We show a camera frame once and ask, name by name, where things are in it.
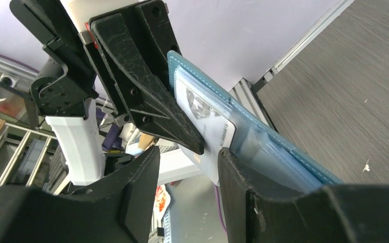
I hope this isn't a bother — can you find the blue card holder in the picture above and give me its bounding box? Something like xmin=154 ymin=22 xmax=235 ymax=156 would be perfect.
xmin=167 ymin=51 xmax=340 ymax=192

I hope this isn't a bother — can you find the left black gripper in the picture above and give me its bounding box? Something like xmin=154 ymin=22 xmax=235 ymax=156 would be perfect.
xmin=79 ymin=1 xmax=205 ymax=155

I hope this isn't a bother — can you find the white card with logo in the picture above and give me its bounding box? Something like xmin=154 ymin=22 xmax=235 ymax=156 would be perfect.
xmin=175 ymin=77 xmax=236 ymax=186

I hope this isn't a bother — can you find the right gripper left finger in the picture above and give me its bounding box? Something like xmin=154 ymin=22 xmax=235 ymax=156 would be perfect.
xmin=0 ymin=146 xmax=160 ymax=242

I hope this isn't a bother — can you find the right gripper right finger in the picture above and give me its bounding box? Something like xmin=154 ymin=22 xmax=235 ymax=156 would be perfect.
xmin=218 ymin=148 xmax=389 ymax=242

